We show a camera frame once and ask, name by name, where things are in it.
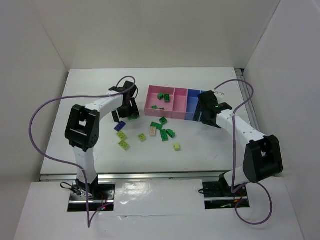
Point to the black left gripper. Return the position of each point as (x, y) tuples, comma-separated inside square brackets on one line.
[(127, 110)]

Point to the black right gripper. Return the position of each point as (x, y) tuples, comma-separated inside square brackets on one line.
[(206, 118)]

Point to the large pink container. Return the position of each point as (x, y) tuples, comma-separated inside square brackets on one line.
[(152, 100)]

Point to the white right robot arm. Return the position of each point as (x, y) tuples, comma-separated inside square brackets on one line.
[(256, 156)]

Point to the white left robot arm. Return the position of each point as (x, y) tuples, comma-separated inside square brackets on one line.
[(83, 131)]

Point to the purple lego brick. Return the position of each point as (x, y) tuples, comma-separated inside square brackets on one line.
[(120, 126)]

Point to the purple blue container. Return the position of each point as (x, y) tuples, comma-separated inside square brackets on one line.
[(192, 102)]

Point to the lime lego brick upper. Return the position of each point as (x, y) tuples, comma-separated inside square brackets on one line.
[(122, 136)]

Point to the lime lego brick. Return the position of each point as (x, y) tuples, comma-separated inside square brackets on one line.
[(122, 136), (124, 145), (142, 137), (176, 147)]

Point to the small pink container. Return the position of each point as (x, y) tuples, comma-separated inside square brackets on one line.
[(179, 103)]

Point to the lime lego brick lower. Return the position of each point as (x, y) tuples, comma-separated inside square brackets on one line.
[(124, 145)]

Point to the lime lego brick middle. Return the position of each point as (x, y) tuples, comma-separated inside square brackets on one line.
[(142, 137)]

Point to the tan lego brick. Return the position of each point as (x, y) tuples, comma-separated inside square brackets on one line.
[(152, 131)]

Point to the green flat lego brick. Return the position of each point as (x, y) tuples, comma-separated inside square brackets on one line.
[(158, 126)]

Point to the green long lego brick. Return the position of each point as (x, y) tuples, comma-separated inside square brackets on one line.
[(164, 135)]

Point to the lime lego brick right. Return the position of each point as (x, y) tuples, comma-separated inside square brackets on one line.
[(176, 147)]

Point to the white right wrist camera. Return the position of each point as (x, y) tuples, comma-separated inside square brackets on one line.
[(218, 93)]

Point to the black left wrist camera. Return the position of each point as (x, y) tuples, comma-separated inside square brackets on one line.
[(128, 87)]

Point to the aluminium rail right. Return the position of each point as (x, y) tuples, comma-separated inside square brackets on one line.
[(246, 92)]

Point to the aluminium rail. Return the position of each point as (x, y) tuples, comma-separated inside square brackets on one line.
[(246, 92), (138, 176)]

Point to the aluminium rail front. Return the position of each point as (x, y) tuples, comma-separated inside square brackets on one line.
[(138, 176)]

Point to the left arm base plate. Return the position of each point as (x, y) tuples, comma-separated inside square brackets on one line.
[(77, 199)]

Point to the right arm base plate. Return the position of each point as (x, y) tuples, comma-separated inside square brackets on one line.
[(217, 198)]

